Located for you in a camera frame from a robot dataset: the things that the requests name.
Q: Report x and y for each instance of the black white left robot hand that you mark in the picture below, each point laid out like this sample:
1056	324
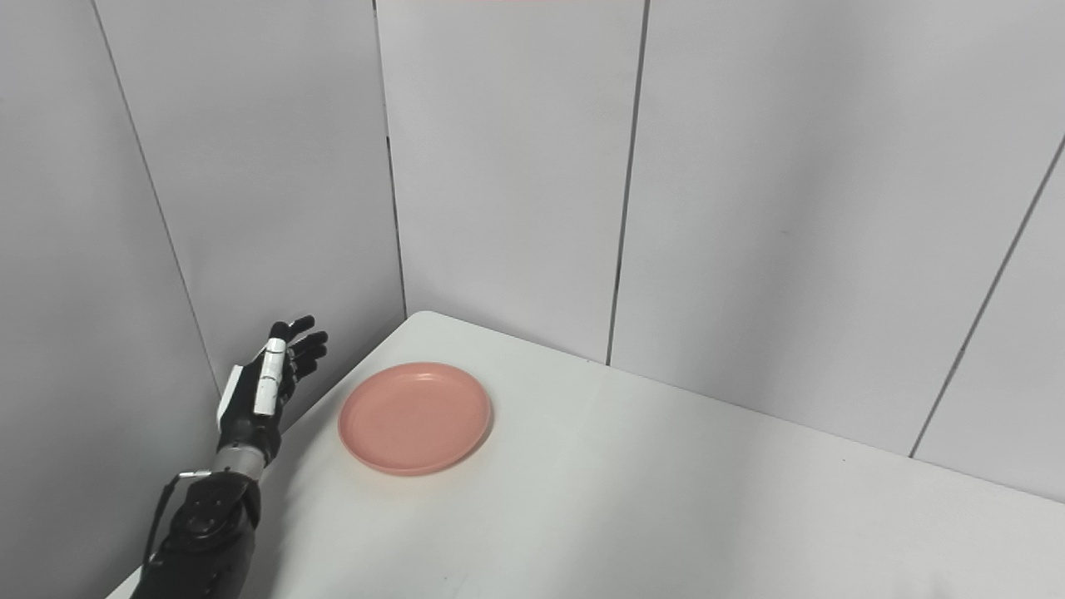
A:
250	416

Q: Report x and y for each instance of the pink round plate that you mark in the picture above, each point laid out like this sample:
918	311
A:
414	418

